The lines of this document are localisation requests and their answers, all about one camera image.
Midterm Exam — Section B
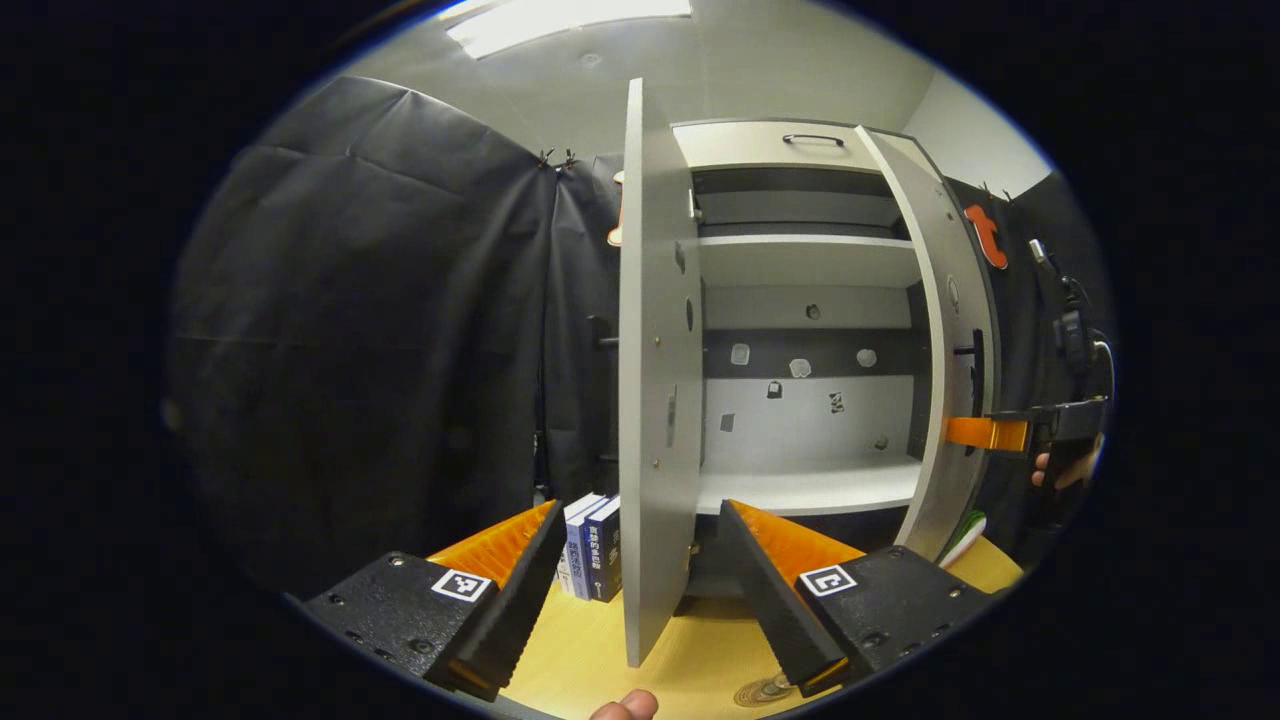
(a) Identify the white and grey cabinet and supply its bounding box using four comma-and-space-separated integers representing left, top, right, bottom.
670, 118, 951, 601

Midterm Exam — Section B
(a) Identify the round brown coaster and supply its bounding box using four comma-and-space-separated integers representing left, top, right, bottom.
733, 672, 801, 709

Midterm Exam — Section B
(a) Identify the white cabinet drawer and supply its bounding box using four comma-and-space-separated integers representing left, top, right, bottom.
672, 120, 881, 171

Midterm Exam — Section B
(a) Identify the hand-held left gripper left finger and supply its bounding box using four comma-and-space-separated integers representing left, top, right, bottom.
300, 498, 569, 703

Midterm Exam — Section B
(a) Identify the white cabinet door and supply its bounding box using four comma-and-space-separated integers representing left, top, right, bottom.
618, 78, 706, 669
855, 125, 1001, 563

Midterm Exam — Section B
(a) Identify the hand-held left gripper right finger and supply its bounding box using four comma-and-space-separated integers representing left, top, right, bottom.
718, 498, 993, 701

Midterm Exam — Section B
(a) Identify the dark blue book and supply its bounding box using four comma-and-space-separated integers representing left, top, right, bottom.
588, 497, 623, 603

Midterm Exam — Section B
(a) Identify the ceiling light panel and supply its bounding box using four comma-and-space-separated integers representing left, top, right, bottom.
440, 0, 693, 59

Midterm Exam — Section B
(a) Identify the green and white roll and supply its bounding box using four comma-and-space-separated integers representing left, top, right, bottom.
935, 510, 989, 571

